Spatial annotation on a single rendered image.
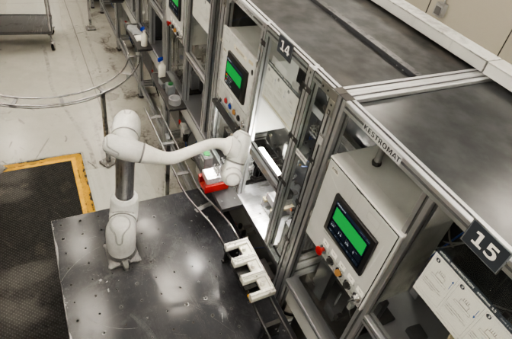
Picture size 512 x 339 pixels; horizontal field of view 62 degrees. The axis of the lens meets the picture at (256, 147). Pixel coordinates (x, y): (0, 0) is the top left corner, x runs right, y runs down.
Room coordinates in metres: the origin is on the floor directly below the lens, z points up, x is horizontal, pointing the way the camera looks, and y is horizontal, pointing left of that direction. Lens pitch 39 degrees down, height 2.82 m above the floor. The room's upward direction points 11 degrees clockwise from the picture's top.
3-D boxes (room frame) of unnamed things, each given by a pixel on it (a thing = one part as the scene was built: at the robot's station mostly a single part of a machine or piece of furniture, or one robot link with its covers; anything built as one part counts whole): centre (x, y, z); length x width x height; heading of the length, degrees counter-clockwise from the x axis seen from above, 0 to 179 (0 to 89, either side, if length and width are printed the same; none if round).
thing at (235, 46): (2.12, 0.09, 1.60); 0.42 x 0.29 x 0.46; 33
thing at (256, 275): (1.39, -0.09, 0.84); 0.36 x 0.14 x 0.10; 33
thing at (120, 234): (1.46, 0.65, 0.85); 0.18 x 0.16 x 0.22; 15
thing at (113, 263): (1.43, 0.63, 0.71); 0.22 x 0.18 x 0.06; 33
